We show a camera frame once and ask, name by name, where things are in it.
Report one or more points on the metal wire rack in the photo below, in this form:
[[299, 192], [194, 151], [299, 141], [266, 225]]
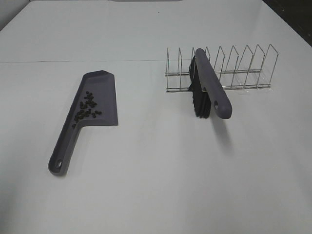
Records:
[[252, 68]]

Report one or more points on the pile of coffee beans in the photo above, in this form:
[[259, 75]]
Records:
[[86, 109]]

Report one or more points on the purple hand brush black bristles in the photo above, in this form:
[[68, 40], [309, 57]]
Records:
[[207, 91]]

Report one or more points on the purple plastic dustpan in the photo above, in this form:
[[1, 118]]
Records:
[[102, 84]]

